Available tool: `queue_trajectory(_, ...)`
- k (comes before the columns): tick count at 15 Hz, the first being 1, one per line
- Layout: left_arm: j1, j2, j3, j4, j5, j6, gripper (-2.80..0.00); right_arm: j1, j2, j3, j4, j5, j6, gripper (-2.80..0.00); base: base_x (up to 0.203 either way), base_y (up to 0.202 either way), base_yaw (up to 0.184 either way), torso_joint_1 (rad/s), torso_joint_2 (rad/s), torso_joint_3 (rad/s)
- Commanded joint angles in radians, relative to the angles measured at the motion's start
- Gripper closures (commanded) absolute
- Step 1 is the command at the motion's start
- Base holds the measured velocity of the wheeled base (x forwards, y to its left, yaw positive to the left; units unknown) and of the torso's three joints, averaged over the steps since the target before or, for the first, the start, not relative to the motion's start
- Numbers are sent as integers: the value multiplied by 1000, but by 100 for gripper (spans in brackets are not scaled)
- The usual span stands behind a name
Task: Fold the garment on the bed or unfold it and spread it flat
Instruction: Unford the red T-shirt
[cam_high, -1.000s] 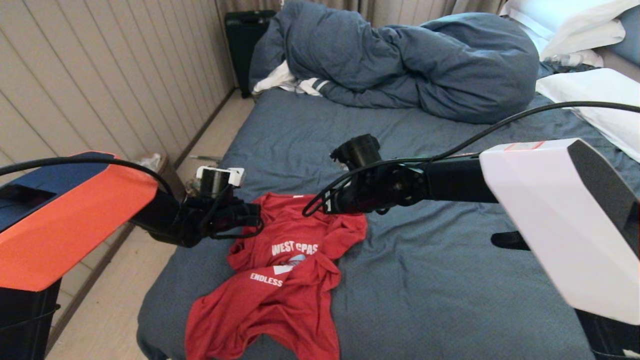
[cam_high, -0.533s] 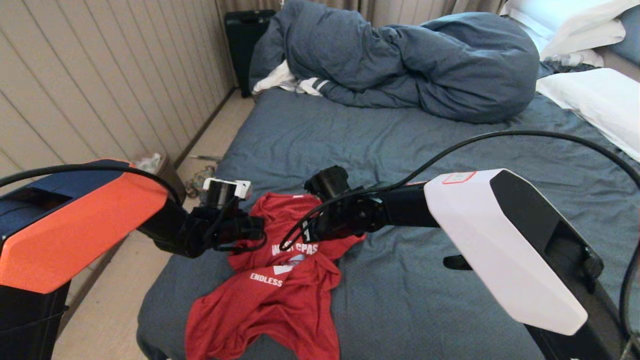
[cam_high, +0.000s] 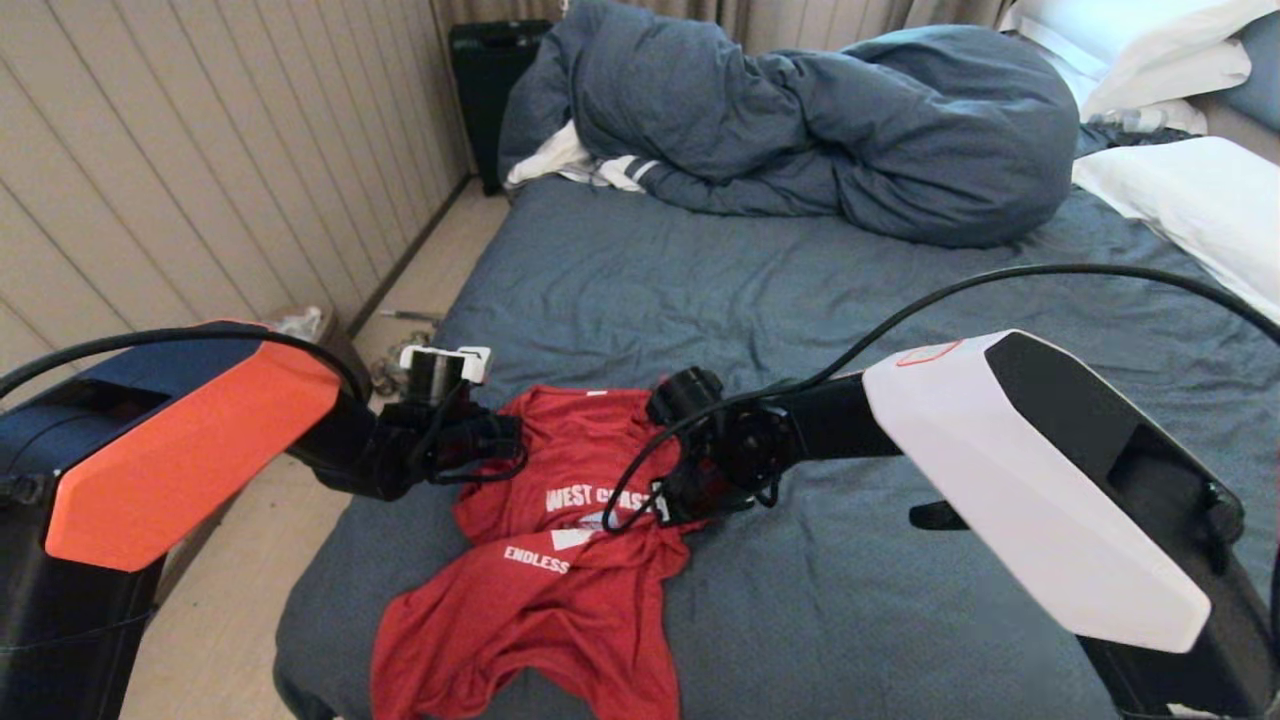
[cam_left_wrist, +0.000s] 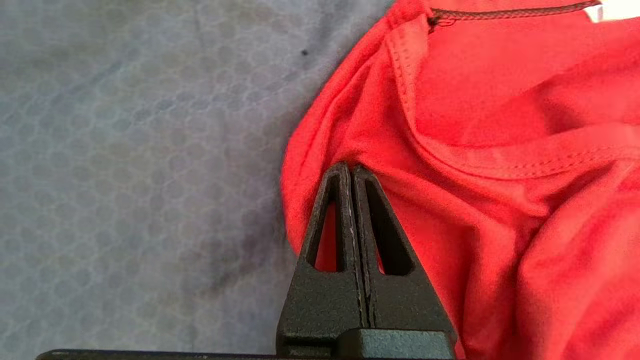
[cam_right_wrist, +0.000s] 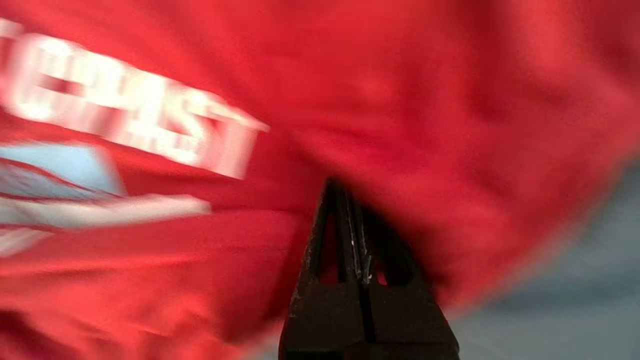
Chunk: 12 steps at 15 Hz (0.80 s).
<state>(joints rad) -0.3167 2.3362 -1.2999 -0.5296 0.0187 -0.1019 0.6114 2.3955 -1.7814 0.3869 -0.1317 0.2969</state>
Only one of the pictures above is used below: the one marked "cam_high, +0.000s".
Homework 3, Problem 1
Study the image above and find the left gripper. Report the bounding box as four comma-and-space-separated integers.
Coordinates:
438, 408, 525, 483

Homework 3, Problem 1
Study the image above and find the bed with blue sheet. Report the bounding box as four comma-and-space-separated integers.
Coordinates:
272, 170, 1280, 720

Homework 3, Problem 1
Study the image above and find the white striped garment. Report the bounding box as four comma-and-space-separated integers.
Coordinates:
505, 120, 663, 194

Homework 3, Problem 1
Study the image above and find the red printed t-shirt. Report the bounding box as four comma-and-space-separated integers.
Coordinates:
370, 385, 706, 720

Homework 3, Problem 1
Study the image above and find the white plastic bag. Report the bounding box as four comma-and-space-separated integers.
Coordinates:
272, 305, 327, 343

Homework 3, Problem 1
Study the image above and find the black box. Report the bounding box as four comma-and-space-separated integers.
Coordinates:
448, 19, 554, 197

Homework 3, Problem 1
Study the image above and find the blue grey duvet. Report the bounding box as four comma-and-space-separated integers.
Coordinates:
497, 0, 1081, 249

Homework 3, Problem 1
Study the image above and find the white pillow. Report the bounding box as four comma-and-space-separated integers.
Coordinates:
1072, 137, 1280, 323
998, 0, 1280, 136

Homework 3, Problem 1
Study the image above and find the grey pillow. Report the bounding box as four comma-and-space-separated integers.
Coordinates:
1215, 10, 1280, 136

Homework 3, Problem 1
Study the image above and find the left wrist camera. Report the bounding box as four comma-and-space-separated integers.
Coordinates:
399, 344, 494, 407

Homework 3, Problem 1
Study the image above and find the black cable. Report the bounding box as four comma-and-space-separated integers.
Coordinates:
0, 325, 373, 403
600, 263, 1280, 536

